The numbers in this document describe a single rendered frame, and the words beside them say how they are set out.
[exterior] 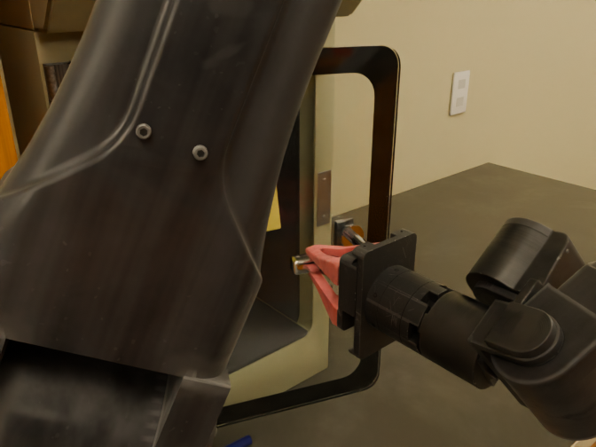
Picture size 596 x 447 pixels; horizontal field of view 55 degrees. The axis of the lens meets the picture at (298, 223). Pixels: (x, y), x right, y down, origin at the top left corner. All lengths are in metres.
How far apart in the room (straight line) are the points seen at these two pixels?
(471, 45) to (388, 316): 1.28
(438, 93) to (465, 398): 0.96
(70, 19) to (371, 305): 0.31
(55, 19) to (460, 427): 0.62
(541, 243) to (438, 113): 1.17
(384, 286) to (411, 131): 1.08
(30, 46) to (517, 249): 0.41
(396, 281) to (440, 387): 0.38
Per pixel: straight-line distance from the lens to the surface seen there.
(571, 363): 0.36
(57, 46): 0.51
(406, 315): 0.45
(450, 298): 0.44
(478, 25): 1.68
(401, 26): 1.43
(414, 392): 0.81
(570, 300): 0.39
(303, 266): 0.53
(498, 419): 0.79
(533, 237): 0.46
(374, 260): 0.46
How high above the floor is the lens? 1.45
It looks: 23 degrees down
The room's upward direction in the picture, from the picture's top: straight up
